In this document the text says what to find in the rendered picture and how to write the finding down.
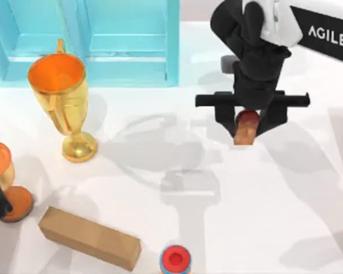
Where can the brown cardboard box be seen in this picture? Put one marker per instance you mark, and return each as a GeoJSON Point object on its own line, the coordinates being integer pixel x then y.
{"type": "Point", "coordinates": [88, 238]}

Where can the bottle with red cap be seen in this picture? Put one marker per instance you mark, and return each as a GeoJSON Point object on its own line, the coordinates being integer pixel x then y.
{"type": "Point", "coordinates": [175, 258]}

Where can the red and brown seal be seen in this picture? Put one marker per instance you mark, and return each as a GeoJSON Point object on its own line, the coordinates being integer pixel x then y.
{"type": "Point", "coordinates": [246, 129]}

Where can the orange trophy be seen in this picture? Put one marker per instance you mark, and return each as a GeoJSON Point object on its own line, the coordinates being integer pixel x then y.
{"type": "Point", "coordinates": [18, 202]}

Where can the light blue rack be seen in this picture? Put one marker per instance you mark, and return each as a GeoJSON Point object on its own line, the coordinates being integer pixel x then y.
{"type": "Point", "coordinates": [125, 42]}

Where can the pale grey rounded box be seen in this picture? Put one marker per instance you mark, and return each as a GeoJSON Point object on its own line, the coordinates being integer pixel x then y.
{"type": "Point", "coordinates": [228, 64]}

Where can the gold trophy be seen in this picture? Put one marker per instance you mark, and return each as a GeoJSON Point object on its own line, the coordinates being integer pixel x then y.
{"type": "Point", "coordinates": [60, 94]}

